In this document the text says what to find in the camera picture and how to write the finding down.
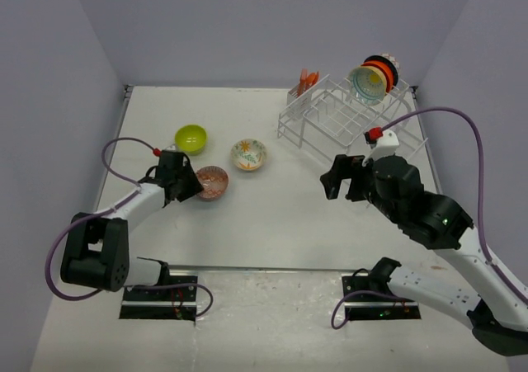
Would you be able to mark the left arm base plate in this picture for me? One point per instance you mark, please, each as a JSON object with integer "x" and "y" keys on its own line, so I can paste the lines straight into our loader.
{"x": 173, "y": 304}

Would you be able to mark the red patterned glass bowl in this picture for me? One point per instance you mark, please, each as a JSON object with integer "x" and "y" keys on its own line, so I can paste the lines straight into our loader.
{"x": 214, "y": 180}

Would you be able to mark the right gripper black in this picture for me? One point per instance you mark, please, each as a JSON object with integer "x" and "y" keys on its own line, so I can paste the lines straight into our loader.
{"x": 345, "y": 166}

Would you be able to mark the blue yellow sun bowl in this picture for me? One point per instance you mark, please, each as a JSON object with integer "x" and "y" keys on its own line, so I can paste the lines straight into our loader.
{"x": 367, "y": 86}

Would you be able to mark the white floral pattern bowl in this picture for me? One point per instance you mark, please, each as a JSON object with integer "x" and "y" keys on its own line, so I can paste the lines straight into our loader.
{"x": 248, "y": 154}

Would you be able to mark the black bowl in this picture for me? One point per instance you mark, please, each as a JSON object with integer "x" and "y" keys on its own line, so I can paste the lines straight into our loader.
{"x": 382, "y": 59}

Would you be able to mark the lime green bowl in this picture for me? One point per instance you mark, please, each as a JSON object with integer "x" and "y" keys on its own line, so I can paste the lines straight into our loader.
{"x": 191, "y": 139}

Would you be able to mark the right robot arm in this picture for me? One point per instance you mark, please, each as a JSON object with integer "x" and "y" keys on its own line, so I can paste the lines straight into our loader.
{"x": 494, "y": 313}

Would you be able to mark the orange plastic spoon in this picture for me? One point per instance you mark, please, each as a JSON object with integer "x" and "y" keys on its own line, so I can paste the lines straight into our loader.
{"x": 311, "y": 80}

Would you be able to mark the orange bowl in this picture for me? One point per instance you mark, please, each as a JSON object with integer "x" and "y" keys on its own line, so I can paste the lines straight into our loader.
{"x": 384, "y": 70}

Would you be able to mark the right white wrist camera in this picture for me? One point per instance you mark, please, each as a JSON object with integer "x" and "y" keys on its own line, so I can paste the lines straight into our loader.
{"x": 383, "y": 143}

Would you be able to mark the orange plastic fork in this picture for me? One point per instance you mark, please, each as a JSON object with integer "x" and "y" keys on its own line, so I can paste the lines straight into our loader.
{"x": 303, "y": 82}

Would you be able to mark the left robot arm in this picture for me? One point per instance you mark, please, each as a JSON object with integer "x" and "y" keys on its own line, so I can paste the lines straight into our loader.
{"x": 97, "y": 253}

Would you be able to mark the white wire dish rack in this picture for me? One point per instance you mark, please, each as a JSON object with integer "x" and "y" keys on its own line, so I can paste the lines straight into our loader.
{"x": 335, "y": 121}

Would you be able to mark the white red lattice bowl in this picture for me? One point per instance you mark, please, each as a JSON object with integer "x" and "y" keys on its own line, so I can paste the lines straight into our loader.
{"x": 392, "y": 60}

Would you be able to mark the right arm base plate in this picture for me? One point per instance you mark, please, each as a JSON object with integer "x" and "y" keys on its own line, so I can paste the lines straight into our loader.
{"x": 373, "y": 307}

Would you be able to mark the white cutlery holder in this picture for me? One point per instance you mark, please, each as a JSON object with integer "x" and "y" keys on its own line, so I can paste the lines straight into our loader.
{"x": 297, "y": 102}

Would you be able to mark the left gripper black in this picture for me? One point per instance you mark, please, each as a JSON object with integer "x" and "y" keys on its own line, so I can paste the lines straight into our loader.
{"x": 193, "y": 188}

